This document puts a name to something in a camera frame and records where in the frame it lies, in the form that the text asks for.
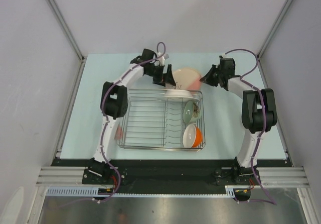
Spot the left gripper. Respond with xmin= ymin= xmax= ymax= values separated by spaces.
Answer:
xmin=145 ymin=64 xmax=176 ymax=87

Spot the cream and pink plate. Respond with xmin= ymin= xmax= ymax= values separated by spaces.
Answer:
xmin=173 ymin=67 xmax=202 ymax=90

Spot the white deep plate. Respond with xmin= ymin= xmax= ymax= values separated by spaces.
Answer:
xmin=157 ymin=89 xmax=199 ymax=102

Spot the green ceramic bowl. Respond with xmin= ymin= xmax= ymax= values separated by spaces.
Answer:
xmin=183 ymin=101 xmax=202 ymax=124

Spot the orange and white bowl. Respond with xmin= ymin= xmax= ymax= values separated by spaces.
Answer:
xmin=183 ymin=124 xmax=203 ymax=148

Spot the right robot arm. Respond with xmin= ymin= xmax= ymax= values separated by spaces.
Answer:
xmin=200 ymin=55 xmax=277 ymax=184

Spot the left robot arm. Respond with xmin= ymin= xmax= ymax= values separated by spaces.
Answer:
xmin=88 ymin=49 xmax=176 ymax=184

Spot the pink plastic cup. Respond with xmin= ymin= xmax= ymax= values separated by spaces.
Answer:
xmin=114 ymin=125 xmax=123 ymax=140

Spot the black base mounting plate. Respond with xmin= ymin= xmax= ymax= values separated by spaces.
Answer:
xmin=51 ymin=159 xmax=293 ymax=201

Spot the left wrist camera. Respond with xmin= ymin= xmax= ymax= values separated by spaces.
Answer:
xmin=156 ymin=53 xmax=169 ymax=66

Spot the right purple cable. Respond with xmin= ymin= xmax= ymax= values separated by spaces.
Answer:
xmin=220 ymin=48 xmax=276 ymax=205

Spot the purple cable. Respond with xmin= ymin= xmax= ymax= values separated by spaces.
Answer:
xmin=220 ymin=48 xmax=276 ymax=205
xmin=46 ymin=42 xmax=167 ymax=209

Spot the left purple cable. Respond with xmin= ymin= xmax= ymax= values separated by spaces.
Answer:
xmin=46 ymin=42 xmax=167 ymax=209

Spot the metal wire dish rack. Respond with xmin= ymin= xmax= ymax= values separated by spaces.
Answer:
xmin=116 ymin=89 xmax=206 ymax=151

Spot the white cable duct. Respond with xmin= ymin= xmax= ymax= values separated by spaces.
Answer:
xmin=46 ymin=186 xmax=251 ymax=201

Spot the aluminium frame rail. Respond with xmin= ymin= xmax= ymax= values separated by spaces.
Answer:
xmin=37 ymin=167 xmax=309 ymax=188

